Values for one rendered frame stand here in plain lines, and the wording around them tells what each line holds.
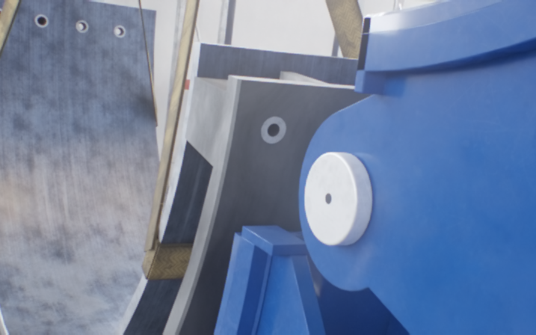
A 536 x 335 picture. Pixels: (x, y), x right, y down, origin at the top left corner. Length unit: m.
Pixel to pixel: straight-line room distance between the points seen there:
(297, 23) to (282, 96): 8.87
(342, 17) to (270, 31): 8.08
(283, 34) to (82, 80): 6.80
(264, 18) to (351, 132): 8.87
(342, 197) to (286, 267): 0.23
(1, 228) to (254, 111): 1.92
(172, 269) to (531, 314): 0.91
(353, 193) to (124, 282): 2.05
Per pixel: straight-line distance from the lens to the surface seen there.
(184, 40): 1.83
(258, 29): 10.04
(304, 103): 1.46
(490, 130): 1.01
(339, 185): 1.19
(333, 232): 1.20
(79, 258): 3.19
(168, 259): 1.71
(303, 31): 10.35
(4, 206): 3.29
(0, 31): 3.33
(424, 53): 1.05
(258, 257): 1.40
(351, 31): 2.04
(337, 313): 1.61
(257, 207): 1.49
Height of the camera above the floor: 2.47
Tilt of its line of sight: 10 degrees down
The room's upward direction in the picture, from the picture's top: 8 degrees clockwise
